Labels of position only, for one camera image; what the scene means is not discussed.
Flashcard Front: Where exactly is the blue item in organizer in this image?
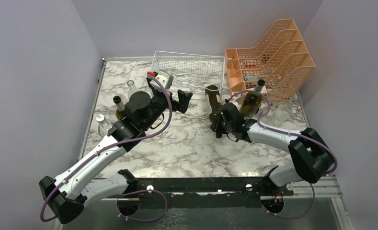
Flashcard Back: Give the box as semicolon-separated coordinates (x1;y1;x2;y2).
244;76;260;81

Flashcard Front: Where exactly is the green Primitivo wine bottle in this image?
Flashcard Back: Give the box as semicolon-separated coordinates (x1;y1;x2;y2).
113;95;126;120

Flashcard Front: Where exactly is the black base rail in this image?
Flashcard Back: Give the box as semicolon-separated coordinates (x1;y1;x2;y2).
112;177;294;209

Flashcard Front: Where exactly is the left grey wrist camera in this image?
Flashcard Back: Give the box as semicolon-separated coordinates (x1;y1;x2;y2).
155;71;174;90

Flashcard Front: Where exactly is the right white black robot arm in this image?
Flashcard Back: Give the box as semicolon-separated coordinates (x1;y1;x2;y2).
210;103;337;195

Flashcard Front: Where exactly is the green wine bottle dark label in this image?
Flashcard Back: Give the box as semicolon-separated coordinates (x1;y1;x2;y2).
205;85;222;123

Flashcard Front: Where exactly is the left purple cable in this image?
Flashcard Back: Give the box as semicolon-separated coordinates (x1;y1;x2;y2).
40;72;174;222

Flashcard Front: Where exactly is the white wire wine rack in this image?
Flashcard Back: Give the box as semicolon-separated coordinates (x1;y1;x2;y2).
151;51;226;101

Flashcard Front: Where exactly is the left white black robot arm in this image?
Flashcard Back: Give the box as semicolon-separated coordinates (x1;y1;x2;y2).
39;75;193;224

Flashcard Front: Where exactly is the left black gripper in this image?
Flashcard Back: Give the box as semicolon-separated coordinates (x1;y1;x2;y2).
142;89;193;130

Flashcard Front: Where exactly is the peach plastic file organizer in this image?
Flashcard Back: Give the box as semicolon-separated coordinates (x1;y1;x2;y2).
225;18;316;104

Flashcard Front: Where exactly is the clear glass bottle tall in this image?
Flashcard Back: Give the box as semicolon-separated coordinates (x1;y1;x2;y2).
126;80;140;100

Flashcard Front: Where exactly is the clear bottle silver cap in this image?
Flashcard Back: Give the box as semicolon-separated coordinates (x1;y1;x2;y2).
96;114;112;138

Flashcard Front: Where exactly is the green wine bottle white label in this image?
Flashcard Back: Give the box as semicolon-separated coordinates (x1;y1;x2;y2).
239;79;265;117

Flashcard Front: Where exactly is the clear glass bottle right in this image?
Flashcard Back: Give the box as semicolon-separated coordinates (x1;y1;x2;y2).
261;96;296;127

